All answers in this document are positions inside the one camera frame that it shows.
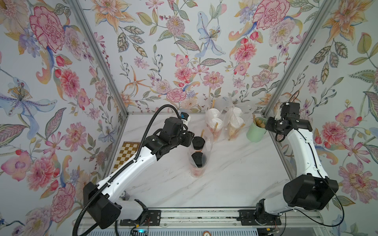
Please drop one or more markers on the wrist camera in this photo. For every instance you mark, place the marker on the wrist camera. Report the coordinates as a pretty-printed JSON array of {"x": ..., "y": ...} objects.
[
  {"x": 186, "y": 118},
  {"x": 290, "y": 110}
]

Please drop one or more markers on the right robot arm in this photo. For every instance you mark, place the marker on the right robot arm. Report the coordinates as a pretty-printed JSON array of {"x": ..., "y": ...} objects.
[{"x": 311, "y": 189}]

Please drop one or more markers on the wooden chessboard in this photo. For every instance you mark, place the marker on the wooden chessboard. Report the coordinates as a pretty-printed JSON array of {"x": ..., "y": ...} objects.
[{"x": 127, "y": 150}]

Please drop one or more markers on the black lid red cup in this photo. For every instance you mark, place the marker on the black lid red cup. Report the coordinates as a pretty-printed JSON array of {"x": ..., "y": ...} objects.
[
  {"x": 198, "y": 143},
  {"x": 198, "y": 164}
]

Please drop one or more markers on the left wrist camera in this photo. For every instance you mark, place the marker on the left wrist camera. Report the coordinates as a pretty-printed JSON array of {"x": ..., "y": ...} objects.
[{"x": 186, "y": 118}]

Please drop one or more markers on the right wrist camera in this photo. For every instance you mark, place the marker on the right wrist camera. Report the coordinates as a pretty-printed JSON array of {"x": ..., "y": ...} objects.
[{"x": 290, "y": 110}]

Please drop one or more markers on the clear plastic carrier bag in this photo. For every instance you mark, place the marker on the clear plastic carrier bag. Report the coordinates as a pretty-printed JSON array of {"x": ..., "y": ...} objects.
[{"x": 247, "y": 108}]

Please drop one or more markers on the clear plastic bag pile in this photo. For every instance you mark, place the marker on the clear plastic bag pile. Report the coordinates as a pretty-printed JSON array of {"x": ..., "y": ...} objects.
[{"x": 220, "y": 104}]

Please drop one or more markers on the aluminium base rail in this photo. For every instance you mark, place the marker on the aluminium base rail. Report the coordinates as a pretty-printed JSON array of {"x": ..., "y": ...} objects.
[{"x": 228, "y": 217}]

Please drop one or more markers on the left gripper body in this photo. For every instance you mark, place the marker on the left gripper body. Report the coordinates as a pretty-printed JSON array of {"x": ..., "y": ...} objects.
[{"x": 183, "y": 138}]

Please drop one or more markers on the green cup holder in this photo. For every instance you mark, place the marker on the green cup holder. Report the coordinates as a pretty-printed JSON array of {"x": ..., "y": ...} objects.
[{"x": 255, "y": 134}]

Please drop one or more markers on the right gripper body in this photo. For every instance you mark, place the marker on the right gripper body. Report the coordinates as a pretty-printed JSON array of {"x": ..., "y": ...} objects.
[{"x": 273, "y": 126}]

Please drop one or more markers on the white lid red cup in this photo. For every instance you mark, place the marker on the white lid red cup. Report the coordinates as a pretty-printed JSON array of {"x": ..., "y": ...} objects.
[
  {"x": 215, "y": 126},
  {"x": 212, "y": 113}
]

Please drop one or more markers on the white lid red back cup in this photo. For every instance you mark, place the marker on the white lid red back cup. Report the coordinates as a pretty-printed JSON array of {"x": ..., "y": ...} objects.
[{"x": 215, "y": 126}]

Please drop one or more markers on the wooden stir sticks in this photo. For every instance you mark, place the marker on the wooden stir sticks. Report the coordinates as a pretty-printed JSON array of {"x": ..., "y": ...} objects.
[{"x": 259, "y": 121}]

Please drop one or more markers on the white lid beige cup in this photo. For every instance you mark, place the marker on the white lid beige cup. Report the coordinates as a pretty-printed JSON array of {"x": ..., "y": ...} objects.
[{"x": 234, "y": 123}]

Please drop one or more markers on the white lid floral cup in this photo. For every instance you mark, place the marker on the white lid floral cup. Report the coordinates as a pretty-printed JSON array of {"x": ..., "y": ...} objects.
[{"x": 236, "y": 112}]

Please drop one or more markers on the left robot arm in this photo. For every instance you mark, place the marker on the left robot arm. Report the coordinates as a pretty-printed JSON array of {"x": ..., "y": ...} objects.
[{"x": 103, "y": 200}]

